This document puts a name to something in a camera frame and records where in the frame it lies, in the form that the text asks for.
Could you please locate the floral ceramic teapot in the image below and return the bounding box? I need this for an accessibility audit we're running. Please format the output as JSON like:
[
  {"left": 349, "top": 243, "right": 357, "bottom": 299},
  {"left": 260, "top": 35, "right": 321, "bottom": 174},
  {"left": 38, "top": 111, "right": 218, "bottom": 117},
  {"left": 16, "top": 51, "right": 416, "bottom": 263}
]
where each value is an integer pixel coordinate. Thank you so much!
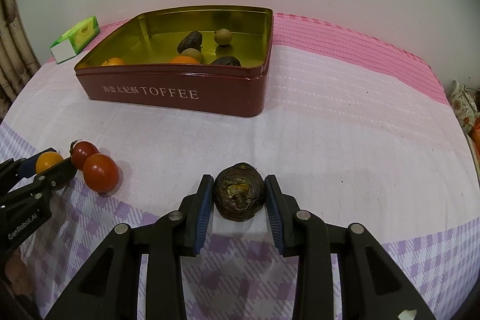
[{"left": 448, "top": 80, "right": 480, "bottom": 129}]

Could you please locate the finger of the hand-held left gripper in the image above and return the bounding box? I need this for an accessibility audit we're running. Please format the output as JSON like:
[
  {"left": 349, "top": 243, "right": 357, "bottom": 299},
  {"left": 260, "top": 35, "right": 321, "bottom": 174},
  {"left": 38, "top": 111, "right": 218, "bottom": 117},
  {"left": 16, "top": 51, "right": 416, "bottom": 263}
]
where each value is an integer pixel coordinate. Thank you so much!
[
  {"left": 35, "top": 157, "right": 77, "bottom": 191},
  {"left": 9, "top": 148, "right": 59, "bottom": 181}
]

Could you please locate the red tomato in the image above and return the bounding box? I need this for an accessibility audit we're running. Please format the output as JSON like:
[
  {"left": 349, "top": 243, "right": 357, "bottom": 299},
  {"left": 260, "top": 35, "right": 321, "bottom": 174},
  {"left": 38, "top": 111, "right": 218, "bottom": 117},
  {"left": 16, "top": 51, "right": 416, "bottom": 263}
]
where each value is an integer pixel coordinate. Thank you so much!
[
  {"left": 70, "top": 140, "right": 100, "bottom": 171},
  {"left": 82, "top": 154, "right": 120, "bottom": 193}
]

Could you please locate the green tissue box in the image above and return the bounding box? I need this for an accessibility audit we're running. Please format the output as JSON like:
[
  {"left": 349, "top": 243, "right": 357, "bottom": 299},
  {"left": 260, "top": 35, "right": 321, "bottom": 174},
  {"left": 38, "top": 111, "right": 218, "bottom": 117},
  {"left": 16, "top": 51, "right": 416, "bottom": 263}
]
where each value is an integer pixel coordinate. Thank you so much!
[{"left": 50, "top": 16, "right": 101, "bottom": 64}]

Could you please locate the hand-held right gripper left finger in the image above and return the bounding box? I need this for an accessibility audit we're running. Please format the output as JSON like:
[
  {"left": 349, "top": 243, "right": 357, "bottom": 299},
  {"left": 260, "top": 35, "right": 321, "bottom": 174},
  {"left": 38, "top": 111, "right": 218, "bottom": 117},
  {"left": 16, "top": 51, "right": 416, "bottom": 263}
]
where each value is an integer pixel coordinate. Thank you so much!
[{"left": 45, "top": 174, "right": 215, "bottom": 320}]

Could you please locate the pink checked tablecloth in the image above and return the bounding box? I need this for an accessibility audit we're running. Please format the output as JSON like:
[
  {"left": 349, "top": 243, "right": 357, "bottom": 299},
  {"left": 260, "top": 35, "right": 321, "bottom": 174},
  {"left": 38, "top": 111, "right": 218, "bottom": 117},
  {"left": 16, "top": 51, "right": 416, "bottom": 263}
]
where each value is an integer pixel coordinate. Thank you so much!
[{"left": 0, "top": 13, "right": 480, "bottom": 320}]

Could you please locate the red tin box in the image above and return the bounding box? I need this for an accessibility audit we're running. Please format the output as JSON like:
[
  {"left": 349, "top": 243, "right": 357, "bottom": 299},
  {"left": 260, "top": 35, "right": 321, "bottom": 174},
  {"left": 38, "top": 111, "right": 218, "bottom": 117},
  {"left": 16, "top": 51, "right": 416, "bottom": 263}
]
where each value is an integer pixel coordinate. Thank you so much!
[{"left": 74, "top": 5, "right": 274, "bottom": 116}]

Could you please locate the dark water chestnut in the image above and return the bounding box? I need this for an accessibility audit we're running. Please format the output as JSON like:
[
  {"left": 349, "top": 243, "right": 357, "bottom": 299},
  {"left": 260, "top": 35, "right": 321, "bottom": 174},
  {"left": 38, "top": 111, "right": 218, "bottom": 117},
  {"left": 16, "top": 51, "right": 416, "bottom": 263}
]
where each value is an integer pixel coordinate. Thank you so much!
[{"left": 213, "top": 163, "right": 268, "bottom": 221}]

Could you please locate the dark purple oblong fruit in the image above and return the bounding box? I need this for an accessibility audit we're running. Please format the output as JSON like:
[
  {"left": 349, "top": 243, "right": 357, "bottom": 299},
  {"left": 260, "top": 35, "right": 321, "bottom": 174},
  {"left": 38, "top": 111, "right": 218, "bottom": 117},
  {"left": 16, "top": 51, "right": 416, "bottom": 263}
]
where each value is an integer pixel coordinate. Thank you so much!
[{"left": 177, "top": 31, "right": 204, "bottom": 54}]

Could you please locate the orange red packet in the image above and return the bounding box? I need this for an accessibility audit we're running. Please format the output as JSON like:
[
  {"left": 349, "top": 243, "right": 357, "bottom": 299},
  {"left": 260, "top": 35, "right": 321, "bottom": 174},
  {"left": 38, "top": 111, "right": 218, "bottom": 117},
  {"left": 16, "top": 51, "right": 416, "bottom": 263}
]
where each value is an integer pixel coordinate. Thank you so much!
[{"left": 470, "top": 118, "right": 480, "bottom": 171}]

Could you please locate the pale green round fruit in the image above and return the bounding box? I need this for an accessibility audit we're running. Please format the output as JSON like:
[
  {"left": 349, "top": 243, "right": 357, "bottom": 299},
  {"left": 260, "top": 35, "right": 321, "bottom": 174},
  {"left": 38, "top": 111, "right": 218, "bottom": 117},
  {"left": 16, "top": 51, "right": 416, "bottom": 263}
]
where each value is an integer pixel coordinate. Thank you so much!
[{"left": 214, "top": 28, "right": 233, "bottom": 46}]

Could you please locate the olive brown round fruit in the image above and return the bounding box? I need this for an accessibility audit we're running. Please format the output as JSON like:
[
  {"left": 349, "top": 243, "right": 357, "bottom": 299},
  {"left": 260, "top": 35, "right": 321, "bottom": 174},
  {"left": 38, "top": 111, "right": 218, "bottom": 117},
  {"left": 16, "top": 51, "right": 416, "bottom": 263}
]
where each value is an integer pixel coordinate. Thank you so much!
[{"left": 181, "top": 48, "right": 203, "bottom": 63}]

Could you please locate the person's left hand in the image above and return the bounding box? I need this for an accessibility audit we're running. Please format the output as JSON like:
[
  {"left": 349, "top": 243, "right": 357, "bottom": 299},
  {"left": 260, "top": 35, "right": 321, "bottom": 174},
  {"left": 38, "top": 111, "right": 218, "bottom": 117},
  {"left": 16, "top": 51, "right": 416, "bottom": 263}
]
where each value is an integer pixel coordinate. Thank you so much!
[{"left": 7, "top": 253, "right": 36, "bottom": 306}]

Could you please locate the yellow tomato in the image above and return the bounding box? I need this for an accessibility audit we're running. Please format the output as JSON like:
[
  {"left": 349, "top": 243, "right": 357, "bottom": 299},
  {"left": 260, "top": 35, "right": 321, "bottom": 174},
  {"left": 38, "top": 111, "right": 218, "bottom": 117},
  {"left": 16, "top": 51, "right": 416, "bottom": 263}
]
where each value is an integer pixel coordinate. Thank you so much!
[{"left": 35, "top": 151, "right": 64, "bottom": 174}]

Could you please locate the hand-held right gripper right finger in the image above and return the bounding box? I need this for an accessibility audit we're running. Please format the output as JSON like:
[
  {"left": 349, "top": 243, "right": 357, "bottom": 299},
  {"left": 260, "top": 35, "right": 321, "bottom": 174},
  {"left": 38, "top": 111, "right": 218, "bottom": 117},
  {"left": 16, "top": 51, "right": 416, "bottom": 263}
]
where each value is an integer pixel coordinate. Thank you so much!
[{"left": 264, "top": 174, "right": 437, "bottom": 320}]

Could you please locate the beige patterned curtain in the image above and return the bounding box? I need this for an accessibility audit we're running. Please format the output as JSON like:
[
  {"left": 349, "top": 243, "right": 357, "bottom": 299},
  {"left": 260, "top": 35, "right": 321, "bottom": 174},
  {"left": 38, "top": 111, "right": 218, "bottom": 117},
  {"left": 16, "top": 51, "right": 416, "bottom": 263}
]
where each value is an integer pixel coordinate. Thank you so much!
[{"left": 0, "top": 0, "right": 42, "bottom": 103}]

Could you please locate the dark wrinkled fruit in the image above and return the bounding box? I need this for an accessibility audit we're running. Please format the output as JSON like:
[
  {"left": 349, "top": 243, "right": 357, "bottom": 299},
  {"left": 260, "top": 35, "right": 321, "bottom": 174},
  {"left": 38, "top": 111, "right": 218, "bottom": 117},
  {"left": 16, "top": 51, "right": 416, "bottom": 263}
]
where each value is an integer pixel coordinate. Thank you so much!
[{"left": 209, "top": 55, "right": 242, "bottom": 67}]

